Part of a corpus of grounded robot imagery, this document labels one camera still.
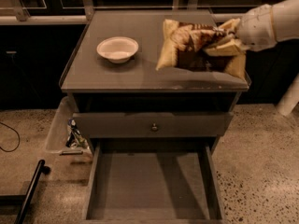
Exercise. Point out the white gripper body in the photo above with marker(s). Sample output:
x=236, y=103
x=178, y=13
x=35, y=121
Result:
x=258, y=27

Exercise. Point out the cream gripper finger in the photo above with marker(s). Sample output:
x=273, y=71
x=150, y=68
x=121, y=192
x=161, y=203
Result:
x=229, y=26
x=232, y=48

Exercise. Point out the brown sea salt chip bag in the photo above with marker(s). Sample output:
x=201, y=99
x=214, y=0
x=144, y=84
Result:
x=183, y=48

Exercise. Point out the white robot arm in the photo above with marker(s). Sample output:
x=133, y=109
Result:
x=285, y=23

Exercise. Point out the round metal drawer knob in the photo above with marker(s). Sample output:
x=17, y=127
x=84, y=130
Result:
x=154, y=127

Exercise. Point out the grey drawer cabinet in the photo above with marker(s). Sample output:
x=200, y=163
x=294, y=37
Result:
x=96, y=85

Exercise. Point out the grey top drawer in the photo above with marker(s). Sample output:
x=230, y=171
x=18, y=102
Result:
x=138, y=125

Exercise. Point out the open grey middle drawer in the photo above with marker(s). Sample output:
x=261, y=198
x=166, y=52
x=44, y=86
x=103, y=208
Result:
x=152, y=182

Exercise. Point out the white paper bowl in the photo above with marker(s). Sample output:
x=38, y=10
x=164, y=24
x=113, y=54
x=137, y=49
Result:
x=118, y=49

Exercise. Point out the crumpled snack wrapper in bin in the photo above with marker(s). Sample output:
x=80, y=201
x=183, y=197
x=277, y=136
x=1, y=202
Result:
x=75, y=138

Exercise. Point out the clear plastic bin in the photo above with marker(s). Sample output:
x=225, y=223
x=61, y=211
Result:
x=58, y=141

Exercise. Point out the black metal bar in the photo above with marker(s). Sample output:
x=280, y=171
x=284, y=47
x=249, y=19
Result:
x=22, y=201

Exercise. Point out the white post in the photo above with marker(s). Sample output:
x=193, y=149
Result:
x=290, y=99

